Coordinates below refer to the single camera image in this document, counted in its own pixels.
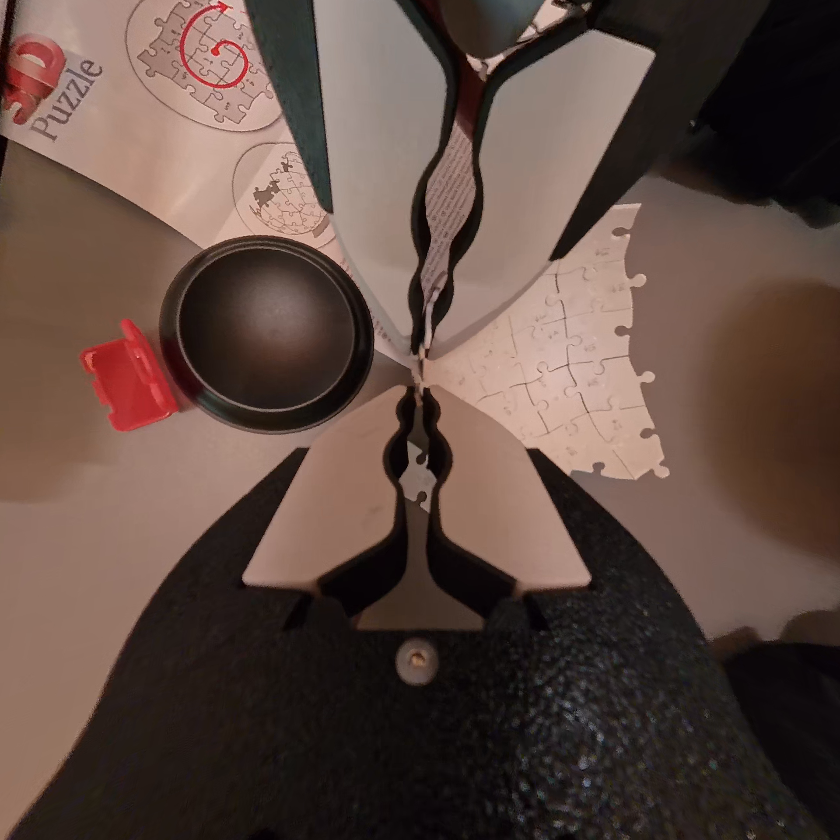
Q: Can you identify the printed instruction sheet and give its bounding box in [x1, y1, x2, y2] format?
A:
[0, 0, 479, 358]

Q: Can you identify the black round ball stand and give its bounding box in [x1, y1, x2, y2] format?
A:
[158, 235, 375, 435]

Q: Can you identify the person's right forearm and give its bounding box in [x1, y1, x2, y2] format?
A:
[682, 0, 840, 227]

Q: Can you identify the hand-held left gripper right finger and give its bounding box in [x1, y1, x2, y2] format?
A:
[421, 386, 593, 618]

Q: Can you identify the red plastic clip part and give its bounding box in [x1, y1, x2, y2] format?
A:
[79, 319, 179, 432]

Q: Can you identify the person's torso in black clothing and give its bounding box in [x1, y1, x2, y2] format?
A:
[712, 610, 840, 840]

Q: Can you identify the curved assembled white puzzle section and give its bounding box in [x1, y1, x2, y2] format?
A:
[410, 203, 672, 483]

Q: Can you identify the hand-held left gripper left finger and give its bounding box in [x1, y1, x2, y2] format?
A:
[241, 384, 419, 618]

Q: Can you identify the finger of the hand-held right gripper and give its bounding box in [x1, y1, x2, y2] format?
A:
[312, 0, 460, 355]
[430, 28, 658, 358]

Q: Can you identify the person's right hand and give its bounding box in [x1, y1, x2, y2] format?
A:
[453, 56, 490, 142]

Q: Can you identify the white puzzle piece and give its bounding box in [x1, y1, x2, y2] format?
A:
[415, 276, 450, 368]
[399, 441, 435, 516]

